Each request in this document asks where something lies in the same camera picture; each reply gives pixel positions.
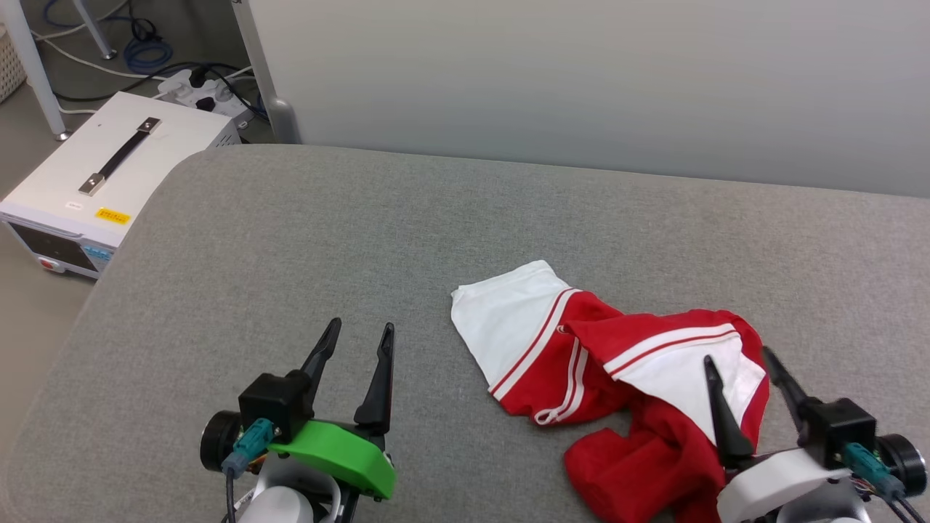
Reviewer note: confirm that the white power supply box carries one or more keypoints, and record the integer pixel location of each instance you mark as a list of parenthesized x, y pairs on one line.
[(160, 167)]

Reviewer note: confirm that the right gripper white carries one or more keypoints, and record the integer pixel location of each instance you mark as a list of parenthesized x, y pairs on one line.
[(770, 487)]

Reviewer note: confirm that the black power plug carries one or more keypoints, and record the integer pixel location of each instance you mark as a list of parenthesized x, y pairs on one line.
[(199, 75)]

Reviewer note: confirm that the white power strip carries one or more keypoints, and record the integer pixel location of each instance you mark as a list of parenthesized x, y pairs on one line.
[(182, 91)]

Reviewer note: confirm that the grey partition post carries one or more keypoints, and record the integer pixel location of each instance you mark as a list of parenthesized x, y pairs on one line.
[(280, 116)]

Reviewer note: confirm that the white table leg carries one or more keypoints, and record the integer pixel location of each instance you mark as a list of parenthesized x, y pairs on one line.
[(35, 69)]

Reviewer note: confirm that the grey thin table leg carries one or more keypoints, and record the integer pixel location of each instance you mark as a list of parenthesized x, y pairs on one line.
[(98, 33)]

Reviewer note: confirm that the grey partition panel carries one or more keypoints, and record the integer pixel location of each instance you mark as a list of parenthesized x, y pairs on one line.
[(581, 80)]

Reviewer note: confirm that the yellow warning label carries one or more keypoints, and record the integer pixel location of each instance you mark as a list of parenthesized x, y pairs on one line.
[(112, 216)]

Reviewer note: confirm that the red white basketball jersey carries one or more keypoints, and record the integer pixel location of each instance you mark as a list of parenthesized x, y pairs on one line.
[(654, 450)]

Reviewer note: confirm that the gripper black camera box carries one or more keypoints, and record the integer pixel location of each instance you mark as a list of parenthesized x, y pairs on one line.
[(272, 403), (839, 428)]

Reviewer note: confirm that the right gripper black camera box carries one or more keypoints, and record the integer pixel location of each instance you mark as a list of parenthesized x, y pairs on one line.
[(839, 428)]

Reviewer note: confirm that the left gripper black camera box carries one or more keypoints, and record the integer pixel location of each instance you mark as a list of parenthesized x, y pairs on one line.
[(272, 403)]

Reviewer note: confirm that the white laundry basket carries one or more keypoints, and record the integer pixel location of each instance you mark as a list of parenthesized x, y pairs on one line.
[(9, 65)]

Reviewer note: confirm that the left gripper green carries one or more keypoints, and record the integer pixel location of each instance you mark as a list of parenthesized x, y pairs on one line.
[(341, 450)]

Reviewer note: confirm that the grey fabric sofa cushion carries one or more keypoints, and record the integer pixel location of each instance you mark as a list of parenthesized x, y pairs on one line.
[(363, 232)]

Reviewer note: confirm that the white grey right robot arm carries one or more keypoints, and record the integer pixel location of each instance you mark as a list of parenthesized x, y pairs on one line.
[(821, 512)]

